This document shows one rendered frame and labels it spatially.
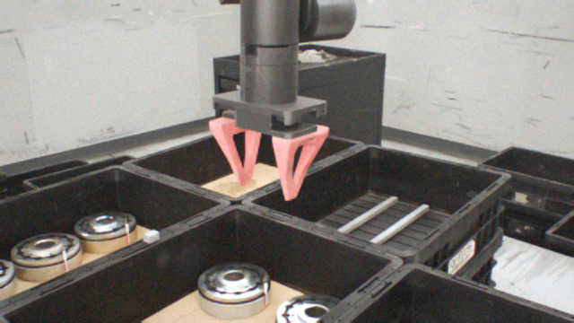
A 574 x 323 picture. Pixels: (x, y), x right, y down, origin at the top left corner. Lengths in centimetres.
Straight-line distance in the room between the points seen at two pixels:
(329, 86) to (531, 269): 130
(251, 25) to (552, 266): 94
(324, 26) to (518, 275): 80
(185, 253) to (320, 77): 154
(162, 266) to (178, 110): 375
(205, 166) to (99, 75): 293
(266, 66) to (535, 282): 84
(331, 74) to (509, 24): 182
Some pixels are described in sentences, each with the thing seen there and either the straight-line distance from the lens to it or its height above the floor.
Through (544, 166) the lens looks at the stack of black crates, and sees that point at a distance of 245.
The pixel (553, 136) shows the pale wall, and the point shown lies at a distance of 396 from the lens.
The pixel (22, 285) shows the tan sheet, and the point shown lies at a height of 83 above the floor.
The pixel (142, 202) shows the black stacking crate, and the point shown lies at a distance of 110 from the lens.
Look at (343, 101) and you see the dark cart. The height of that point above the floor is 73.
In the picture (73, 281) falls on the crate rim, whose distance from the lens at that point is 76.
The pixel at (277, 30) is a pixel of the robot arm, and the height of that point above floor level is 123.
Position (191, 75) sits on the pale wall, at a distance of 459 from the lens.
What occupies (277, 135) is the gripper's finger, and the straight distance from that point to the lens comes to 56.
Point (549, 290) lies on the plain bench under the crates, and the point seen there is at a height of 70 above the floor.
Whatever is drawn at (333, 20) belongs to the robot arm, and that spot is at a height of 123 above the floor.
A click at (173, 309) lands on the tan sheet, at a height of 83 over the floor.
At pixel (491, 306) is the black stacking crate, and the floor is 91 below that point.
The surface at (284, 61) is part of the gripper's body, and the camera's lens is 57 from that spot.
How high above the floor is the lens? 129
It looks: 19 degrees down
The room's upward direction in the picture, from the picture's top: straight up
